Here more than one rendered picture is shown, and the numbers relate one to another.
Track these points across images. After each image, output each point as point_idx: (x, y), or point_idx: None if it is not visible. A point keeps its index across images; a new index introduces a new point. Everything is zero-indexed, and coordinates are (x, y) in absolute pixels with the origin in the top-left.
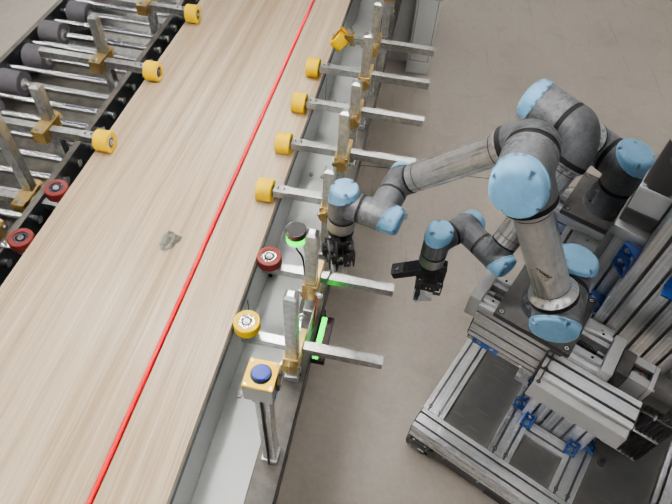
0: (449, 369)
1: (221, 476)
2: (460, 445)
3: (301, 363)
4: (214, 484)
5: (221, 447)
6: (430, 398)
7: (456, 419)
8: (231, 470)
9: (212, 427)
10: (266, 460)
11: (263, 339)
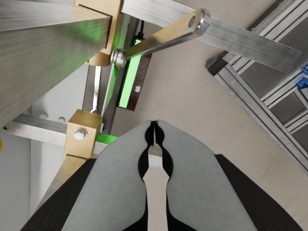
0: (267, 28)
1: (48, 174)
2: (243, 95)
3: (105, 111)
4: (44, 178)
5: (41, 156)
6: (237, 55)
7: (249, 73)
8: (55, 171)
9: (22, 154)
10: None
11: (24, 135)
